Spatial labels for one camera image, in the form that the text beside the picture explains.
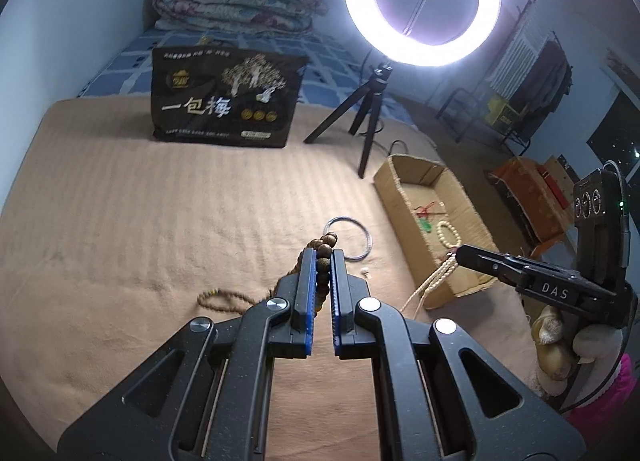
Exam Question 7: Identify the pink sleeved right forearm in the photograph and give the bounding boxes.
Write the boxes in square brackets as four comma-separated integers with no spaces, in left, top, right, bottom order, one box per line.
[567,351,640,424]

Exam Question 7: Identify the black printed bag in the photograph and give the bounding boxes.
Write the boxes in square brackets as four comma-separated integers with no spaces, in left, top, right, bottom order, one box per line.
[150,46,309,148]

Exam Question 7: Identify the black tripod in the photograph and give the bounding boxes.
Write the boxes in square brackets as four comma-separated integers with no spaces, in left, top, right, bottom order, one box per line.
[303,61,396,179]

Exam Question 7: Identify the brown wooden bead necklace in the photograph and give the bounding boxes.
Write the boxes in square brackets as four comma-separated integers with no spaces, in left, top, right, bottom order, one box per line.
[196,234,341,314]

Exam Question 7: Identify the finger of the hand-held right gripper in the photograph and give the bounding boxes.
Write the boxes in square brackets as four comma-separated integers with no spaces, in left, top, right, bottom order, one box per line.
[457,243,531,288]

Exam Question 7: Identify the cream bead bracelet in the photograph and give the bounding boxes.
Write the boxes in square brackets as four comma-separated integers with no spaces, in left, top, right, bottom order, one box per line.
[436,221,463,249]

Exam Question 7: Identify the red cord green pendant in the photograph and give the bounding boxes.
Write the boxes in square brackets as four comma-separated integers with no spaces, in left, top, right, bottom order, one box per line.
[412,201,448,233]

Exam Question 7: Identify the white bead necklace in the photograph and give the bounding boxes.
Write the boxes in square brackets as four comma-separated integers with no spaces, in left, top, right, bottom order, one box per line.
[400,251,463,314]

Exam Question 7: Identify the black clothes rack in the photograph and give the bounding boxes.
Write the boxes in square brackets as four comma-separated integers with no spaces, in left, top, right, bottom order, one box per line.
[435,0,573,157]

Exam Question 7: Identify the red box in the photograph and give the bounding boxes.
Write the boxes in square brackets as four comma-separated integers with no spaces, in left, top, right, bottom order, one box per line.
[537,156,576,212]

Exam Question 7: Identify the person's right hand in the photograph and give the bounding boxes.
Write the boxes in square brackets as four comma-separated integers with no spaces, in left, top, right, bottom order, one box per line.
[530,303,628,382]

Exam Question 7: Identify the window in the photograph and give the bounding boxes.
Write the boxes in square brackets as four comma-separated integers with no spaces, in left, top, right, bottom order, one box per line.
[585,88,640,172]

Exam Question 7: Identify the metal bangle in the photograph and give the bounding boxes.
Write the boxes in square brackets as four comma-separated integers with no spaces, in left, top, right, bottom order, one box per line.
[323,218,373,262]

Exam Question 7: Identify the cardboard box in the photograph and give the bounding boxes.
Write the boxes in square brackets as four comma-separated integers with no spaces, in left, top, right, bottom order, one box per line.
[372,154,501,311]

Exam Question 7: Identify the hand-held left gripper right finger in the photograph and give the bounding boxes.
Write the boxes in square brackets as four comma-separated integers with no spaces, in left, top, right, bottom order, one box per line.
[327,248,586,461]

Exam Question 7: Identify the dark hanging clothing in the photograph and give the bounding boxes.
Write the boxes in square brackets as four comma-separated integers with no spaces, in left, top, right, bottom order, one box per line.
[525,38,573,117]

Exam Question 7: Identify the orange gift boxes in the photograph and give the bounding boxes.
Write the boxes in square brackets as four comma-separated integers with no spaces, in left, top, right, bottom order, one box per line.
[487,156,576,252]

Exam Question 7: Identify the ring light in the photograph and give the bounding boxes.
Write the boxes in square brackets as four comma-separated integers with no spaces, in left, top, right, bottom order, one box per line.
[342,0,502,67]

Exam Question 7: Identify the yellow box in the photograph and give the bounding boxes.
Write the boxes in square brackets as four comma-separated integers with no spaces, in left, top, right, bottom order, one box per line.
[482,94,523,127]

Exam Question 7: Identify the black power cable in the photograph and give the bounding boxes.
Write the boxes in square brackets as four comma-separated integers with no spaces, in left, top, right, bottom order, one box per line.
[380,138,436,162]

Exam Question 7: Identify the beige blanket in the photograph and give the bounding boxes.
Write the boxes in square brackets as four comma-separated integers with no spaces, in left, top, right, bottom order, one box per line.
[0,91,546,461]

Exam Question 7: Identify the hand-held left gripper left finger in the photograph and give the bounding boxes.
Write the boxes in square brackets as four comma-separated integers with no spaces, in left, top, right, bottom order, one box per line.
[57,247,318,461]

